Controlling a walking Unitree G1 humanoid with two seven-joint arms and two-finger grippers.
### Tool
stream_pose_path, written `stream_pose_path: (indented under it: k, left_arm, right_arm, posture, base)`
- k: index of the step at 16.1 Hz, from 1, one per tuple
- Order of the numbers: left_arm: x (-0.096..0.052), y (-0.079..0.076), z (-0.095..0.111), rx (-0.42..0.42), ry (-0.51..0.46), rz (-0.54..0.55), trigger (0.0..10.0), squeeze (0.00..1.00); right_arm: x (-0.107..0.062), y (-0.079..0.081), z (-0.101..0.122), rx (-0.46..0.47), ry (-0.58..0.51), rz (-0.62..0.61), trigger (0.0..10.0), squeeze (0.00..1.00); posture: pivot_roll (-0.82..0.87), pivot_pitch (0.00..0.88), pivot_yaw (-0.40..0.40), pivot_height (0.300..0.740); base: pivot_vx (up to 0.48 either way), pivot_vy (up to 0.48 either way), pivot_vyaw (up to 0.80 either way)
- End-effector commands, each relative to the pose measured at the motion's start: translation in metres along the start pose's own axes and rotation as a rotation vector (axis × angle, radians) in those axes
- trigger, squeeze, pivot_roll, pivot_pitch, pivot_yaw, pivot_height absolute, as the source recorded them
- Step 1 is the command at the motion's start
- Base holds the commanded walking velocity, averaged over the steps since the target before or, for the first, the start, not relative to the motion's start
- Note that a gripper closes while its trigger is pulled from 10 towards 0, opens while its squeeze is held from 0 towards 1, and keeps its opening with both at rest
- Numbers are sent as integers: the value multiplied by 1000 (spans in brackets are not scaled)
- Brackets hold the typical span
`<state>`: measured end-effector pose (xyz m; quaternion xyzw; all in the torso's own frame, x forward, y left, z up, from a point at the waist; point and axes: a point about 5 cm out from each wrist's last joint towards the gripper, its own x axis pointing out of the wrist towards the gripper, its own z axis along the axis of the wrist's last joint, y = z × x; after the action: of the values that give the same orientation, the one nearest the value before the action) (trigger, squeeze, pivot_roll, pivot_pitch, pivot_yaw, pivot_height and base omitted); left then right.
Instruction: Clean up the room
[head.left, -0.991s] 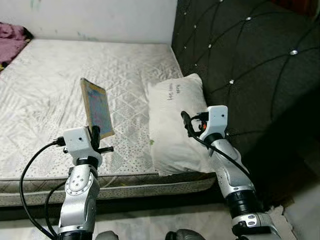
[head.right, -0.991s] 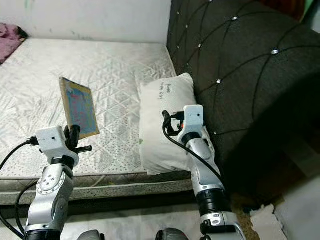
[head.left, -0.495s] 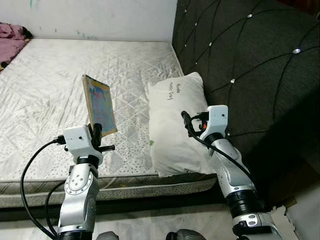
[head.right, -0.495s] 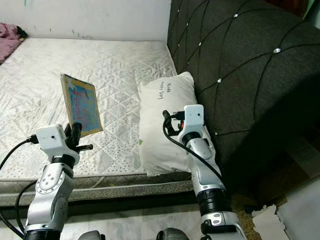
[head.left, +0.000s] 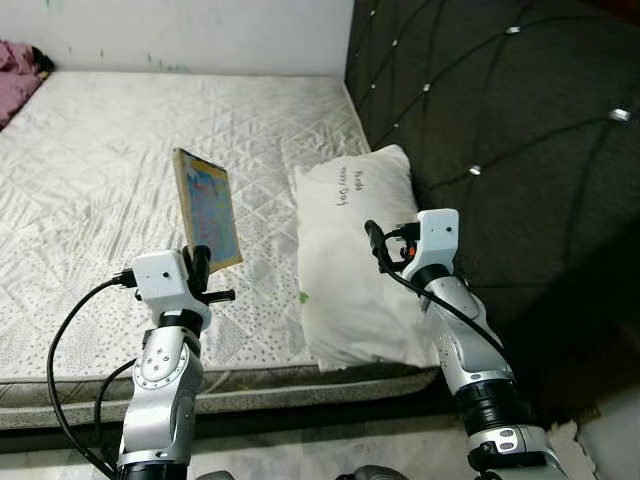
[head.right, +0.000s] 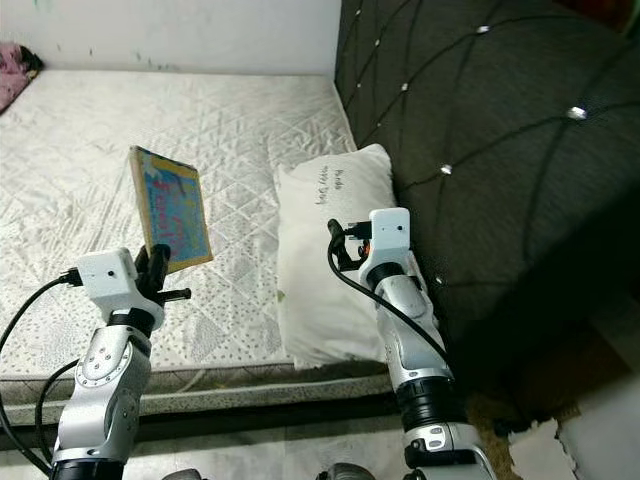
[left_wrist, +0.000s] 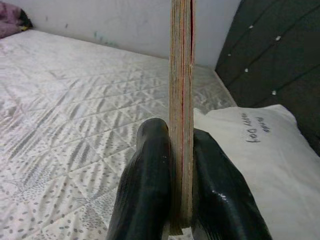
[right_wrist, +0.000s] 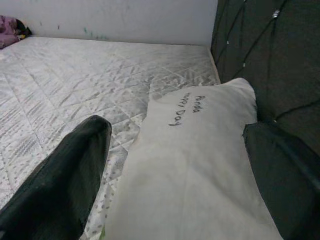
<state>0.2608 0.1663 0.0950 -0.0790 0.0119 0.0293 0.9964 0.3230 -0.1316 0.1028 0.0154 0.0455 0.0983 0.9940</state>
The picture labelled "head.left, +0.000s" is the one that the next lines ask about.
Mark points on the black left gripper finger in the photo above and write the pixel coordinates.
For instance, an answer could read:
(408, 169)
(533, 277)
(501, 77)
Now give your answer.
(200, 270)

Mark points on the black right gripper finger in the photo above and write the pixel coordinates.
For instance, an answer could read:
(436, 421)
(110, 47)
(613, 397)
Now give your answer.
(378, 245)

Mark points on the white pillow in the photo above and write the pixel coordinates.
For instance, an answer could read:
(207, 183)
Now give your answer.
(360, 260)

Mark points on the yellow bordered blue picture book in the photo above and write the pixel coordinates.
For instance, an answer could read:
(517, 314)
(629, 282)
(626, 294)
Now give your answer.
(210, 210)

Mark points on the pink cartoon print blanket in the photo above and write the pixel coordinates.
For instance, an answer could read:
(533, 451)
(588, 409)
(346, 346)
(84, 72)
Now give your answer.
(15, 80)

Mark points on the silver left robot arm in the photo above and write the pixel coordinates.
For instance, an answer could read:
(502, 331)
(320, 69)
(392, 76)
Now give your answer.
(165, 400)

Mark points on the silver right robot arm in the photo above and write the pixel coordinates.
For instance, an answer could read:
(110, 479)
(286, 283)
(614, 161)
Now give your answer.
(480, 370)

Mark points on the white quilted mattress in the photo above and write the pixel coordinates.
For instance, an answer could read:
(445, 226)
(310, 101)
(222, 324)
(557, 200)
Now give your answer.
(120, 160)

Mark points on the dark brown tufted headboard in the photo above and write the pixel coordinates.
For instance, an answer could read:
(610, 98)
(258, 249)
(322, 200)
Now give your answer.
(520, 150)

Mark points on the grey left robot leg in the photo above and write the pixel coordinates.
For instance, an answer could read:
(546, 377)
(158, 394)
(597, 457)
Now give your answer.
(215, 475)

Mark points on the grey robot leg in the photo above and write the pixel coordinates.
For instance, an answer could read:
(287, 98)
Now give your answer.
(215, 475)
(375, 473)

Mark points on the grey right robot leg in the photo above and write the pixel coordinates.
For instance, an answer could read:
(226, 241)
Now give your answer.
(375, 473)

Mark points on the white foam piece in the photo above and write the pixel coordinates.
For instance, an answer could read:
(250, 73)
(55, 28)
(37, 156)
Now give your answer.
(570, 450)

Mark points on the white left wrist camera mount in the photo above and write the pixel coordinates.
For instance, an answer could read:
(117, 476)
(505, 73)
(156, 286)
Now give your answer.
(165, 278)

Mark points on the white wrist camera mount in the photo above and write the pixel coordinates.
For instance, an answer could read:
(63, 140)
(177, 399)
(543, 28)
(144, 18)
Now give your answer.
(165, 278)
(438, 240)

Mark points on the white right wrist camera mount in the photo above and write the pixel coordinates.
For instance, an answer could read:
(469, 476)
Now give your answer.
(438, 240)

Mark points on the dark bed frame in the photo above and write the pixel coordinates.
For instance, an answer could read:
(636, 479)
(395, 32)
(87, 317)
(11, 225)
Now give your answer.
(300, 415)

